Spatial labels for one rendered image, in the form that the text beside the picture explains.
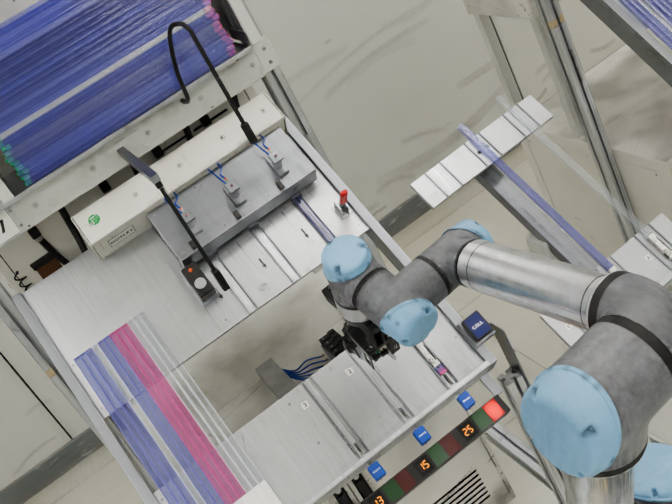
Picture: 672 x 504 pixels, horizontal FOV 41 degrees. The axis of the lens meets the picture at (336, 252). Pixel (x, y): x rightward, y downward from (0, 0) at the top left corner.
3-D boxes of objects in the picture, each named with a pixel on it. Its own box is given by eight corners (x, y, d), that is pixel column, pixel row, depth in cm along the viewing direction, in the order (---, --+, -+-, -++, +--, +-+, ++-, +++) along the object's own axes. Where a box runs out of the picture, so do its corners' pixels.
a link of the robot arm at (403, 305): (456, 283, 129) (402, 243, 135) (400, 332, 125) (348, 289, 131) (458, 313, 135) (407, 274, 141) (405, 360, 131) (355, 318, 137)
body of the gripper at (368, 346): (372, 373, 152) (360, 338, 142) (343, 340, 157) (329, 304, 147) (407, 346, 153) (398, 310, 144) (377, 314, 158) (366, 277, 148)
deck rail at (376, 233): (494, 368, 181) (497, 359, 175) (486, 374, 180) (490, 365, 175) (287, 129, 205) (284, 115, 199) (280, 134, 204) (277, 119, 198)
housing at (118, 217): (291, 148, 204) (285, 115, 191) (108, 271, 194) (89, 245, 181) (270, 124, 206) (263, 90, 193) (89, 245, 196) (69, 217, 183)
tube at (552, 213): (643, 297, 171) (645, 294, 169) (638, 301, 170) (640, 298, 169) (462, 125, 188) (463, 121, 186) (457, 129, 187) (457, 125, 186)
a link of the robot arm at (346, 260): (344, 285, 130) (306, 253, 134) (357, 323, 139) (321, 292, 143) (383, 250, 132) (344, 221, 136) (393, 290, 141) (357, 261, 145)
